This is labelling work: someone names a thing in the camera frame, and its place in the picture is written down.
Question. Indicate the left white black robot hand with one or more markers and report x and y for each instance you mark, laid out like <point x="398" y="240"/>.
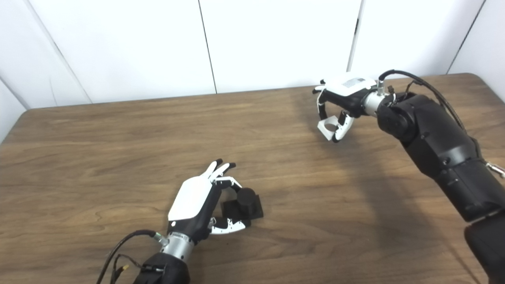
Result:
<point x="191" y="199"/>

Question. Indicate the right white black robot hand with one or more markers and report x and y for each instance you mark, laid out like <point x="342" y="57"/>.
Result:
<point x="351" y="92"/>

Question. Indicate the white square piece with hole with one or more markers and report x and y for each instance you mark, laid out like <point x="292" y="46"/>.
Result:
<point x="324" y="133"/>

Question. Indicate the black peg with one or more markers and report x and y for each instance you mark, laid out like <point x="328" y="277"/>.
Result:
<point x="246" y="201"/>

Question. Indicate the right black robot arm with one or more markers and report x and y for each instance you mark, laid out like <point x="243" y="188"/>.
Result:
<point x="438" y="142"/>

